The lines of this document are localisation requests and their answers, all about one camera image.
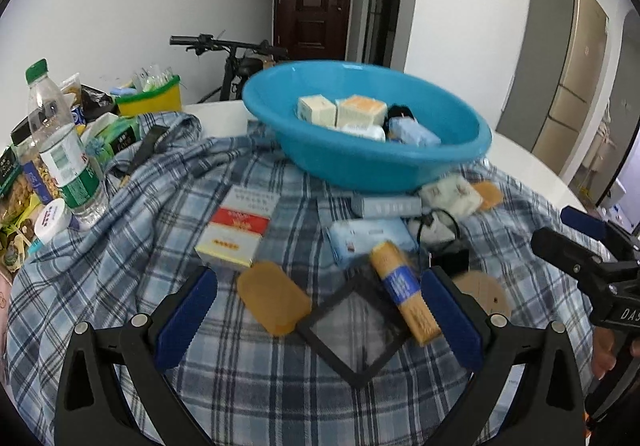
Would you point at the black plastic bag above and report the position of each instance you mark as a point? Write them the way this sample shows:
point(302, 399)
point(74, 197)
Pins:
point(95, 101)

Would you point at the white charger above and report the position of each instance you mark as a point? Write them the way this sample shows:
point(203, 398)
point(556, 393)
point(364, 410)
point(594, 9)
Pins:
point(435, 228)

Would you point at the pale blue tube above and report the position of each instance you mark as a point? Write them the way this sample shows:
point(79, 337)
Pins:
point(121, 90)

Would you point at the clear green-capped water bottle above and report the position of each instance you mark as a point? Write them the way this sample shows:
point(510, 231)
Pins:
point(70, 166)

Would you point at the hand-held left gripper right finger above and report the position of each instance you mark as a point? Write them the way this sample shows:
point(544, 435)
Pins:
point(450, 321)

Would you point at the open green tissue pack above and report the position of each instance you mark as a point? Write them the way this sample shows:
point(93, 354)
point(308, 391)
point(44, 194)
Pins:
point(117, 134)

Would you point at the yellow and green container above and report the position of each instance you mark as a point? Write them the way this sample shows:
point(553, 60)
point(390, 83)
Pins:
point(150, 101)

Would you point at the bunch of clear sachets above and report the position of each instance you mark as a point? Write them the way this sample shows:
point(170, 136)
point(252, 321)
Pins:
point(152, 76)

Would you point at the long grey box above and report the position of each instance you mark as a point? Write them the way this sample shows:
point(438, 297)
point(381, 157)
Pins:
point(385, 206)

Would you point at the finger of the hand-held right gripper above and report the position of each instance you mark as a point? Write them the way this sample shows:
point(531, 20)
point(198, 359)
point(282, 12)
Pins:
point(585, 221)
point(570, 253)

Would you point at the black-lidded nut jar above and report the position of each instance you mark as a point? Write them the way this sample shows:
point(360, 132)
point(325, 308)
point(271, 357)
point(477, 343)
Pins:
point(25, 161)

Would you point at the blue plastic basin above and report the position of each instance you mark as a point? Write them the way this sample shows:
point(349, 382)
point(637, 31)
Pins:
point(350, 166)

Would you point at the round tan wooden disc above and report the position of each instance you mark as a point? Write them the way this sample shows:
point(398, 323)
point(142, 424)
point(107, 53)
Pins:
point(482, 291)

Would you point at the black bicycle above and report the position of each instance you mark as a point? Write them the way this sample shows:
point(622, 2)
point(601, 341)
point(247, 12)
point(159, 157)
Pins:
point(235, 71)

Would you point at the black square frame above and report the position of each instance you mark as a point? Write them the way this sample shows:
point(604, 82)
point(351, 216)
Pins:
point(325, 356)

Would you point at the clear bag of nuts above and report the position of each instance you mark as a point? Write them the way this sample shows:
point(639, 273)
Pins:
point(17, 201)

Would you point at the beige hanging garment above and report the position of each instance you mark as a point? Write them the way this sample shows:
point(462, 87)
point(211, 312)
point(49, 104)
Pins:
point(602, 136)

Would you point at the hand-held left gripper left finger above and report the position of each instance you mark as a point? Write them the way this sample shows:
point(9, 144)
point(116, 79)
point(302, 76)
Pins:
point(187, 316)

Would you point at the dark brown entrance door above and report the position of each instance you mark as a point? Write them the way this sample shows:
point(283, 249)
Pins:
point(315, 1)

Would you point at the white tissue packet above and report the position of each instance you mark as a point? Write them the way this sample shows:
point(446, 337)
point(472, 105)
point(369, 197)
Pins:
point(450, 191)

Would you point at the gold refrigerator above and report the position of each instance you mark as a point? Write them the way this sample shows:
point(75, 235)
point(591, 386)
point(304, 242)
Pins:
point(565, 76)

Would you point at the black tube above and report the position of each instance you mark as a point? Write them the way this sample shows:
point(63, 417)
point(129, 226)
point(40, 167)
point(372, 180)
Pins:
point(150, 141)

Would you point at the yellow green snack wrappers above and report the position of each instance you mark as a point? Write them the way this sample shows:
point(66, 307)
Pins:
point(15, 246)

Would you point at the orange and cream box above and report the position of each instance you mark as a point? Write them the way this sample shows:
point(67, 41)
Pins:
point(360, 111)

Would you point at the person's right hand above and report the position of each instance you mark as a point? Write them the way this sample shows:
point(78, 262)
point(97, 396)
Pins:
point(605, 353)

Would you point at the light blue wipes pack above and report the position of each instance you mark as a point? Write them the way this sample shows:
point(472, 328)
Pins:
point(365, 236)

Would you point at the gold and blue tube box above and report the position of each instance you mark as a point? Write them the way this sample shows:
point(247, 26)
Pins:
point(400, 286)

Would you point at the light blue packet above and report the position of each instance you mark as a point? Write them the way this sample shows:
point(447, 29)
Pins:
point(412, 132)

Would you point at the white jar lid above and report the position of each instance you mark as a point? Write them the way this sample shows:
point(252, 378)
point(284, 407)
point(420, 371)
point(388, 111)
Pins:
point(50, 221)

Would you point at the small black object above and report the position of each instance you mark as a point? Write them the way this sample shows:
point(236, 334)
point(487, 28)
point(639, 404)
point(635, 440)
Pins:
point(400, 111)

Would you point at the blue plaid shirt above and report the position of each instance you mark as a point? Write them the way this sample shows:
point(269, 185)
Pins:
point(150, 276)

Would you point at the amber soap case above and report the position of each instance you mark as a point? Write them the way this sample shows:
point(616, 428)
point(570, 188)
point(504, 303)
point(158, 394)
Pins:
point(272, 298)
point(490, 193)

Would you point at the red and white box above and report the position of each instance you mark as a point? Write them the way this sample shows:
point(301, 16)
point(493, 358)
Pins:
point(235, 231)

